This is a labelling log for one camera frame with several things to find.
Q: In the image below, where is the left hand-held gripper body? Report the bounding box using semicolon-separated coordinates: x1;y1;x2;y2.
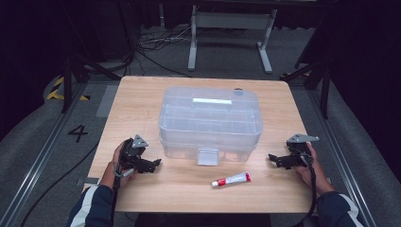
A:
119;134;149;173

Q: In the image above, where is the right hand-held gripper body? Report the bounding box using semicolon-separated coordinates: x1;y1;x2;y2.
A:
283;133;320;168

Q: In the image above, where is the red white ointment tube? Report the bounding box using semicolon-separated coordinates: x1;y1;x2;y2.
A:
211;171;253;188

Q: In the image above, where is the clear plastic storage box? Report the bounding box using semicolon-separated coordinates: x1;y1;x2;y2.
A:
158;85;264;166

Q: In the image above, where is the person's left hand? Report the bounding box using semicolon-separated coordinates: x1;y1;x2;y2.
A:
108;140;137;189

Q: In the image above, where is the person's right hand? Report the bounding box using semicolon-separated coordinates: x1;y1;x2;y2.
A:
295;142;326;190

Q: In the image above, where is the small grey tape strip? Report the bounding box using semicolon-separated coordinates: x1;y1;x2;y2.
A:
75;176;100;186

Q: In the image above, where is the large grey floor tape patch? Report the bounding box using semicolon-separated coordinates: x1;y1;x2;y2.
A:
95;84;119;119

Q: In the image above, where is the black metal stand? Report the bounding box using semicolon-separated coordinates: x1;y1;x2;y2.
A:
279;58;333;120
61;52;123;114

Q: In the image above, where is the yellow black hazard tape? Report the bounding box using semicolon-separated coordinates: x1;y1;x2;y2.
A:
45;76;91;102

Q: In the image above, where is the right hand-held gripper cable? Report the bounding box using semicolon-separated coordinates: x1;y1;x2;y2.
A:
291;149;318;227

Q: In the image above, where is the hand-held gripper cable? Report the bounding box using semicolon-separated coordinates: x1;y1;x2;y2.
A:
291;149;318;227
108;150;135;227

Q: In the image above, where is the left hand-held gripper cable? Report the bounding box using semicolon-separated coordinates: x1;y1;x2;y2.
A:
108;150;135;227

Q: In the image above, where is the aluminium floor rail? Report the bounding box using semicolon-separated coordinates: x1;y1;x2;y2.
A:
306;89;378;227
0;82;87;227

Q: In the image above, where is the black floor cable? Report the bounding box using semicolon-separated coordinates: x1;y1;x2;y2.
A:
20;141;100;227

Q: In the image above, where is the white metal desk frame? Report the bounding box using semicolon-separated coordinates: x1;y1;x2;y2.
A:
187;4;278;75

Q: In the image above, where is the bundle of floor cables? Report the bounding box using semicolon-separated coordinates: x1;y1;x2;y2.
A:
135;24;194;79

